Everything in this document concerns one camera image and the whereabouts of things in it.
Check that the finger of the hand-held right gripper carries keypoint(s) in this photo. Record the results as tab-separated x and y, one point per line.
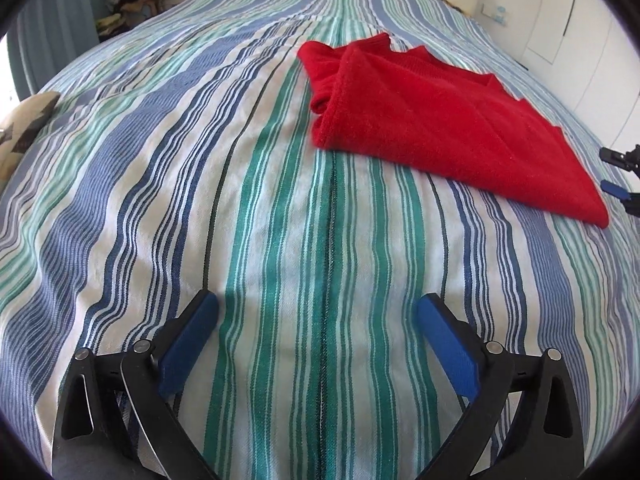
622	157
620	192

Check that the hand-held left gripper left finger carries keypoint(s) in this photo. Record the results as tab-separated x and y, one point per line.
190	345

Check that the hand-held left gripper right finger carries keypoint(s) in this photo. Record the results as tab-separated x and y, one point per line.
450	345

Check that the red towel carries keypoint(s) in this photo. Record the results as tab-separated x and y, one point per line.
425	110

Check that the white wardrobe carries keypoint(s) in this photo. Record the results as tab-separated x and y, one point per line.
600	60

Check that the striped bedspread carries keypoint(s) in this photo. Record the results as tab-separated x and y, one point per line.
275	210

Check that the beige black patterned cushion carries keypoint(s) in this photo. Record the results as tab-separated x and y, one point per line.
25	125

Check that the blue curtain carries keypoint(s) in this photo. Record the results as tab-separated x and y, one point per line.
50	35

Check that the wall socket plate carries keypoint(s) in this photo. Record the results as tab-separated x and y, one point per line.
493	12

